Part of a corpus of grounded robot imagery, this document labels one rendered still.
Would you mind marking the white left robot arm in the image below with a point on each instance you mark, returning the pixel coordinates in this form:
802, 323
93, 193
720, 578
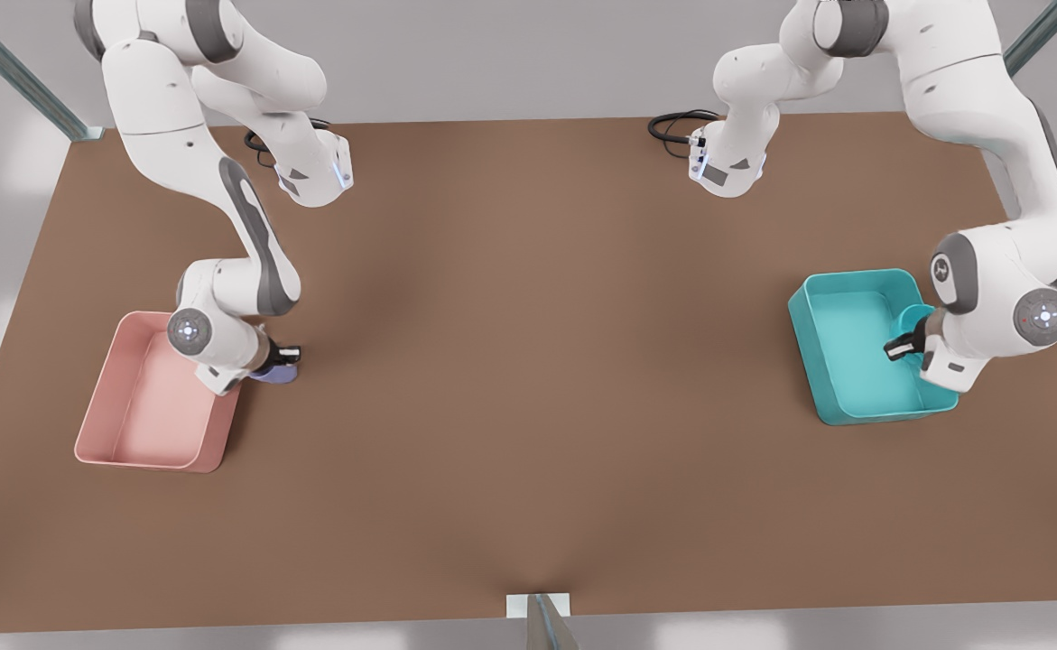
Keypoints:
970, 99

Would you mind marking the teal cup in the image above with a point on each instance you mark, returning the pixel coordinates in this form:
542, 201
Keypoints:
914, 317

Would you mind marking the teal plastic box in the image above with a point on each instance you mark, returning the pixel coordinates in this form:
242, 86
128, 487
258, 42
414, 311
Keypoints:
853, 352

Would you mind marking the pink plastic box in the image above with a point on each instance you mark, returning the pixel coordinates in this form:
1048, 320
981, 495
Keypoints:
153, 411

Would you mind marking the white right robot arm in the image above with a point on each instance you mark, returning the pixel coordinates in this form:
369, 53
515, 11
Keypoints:
153, 108

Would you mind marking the silver frame post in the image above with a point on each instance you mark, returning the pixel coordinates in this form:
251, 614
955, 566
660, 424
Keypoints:
13, 68
1038, 36
544, 618

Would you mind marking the purple bowl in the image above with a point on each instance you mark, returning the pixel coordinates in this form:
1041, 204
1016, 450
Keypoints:
277, 373

